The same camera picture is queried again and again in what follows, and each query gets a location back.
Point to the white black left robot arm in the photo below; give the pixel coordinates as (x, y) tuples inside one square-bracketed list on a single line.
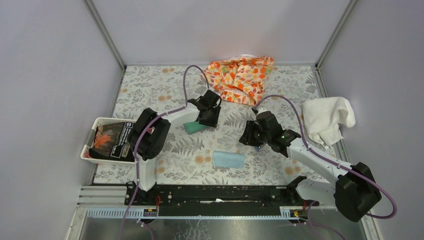
[(150, 131)]

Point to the floral grey tablecloth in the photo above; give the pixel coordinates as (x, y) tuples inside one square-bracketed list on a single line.
[(188, 159)]

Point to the white towel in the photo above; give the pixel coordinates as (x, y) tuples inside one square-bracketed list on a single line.
[(323, 117)]

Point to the blue frame sunglasses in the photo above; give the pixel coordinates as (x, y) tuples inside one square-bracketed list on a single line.
[(259, 147)]

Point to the light blue cleaning cloth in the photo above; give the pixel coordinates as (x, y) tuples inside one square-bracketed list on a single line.
[(228, 159)]

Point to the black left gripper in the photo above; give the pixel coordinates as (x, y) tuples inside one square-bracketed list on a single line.
[(212, 122)]

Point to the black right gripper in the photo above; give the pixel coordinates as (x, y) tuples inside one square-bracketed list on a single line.
[(247, 136)]

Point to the dark blue glasses case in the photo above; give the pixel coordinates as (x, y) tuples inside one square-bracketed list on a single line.
[(193, 127)]

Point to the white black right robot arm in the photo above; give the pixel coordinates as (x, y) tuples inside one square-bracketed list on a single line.
[(349, 188)]

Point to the aluminium frame profile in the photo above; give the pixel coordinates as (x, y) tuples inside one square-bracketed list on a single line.
[(107, 201)]

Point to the orange floral fabric bag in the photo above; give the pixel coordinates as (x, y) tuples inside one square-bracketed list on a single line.
[(241, 79)]

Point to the black pouch in basket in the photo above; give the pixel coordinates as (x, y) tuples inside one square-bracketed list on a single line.
[(111, 142)]

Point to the white perforated plastic basket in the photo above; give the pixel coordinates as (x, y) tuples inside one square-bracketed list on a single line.
[(89, 142)]

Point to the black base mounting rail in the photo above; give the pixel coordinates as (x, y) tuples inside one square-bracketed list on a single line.
[(216, 200)]

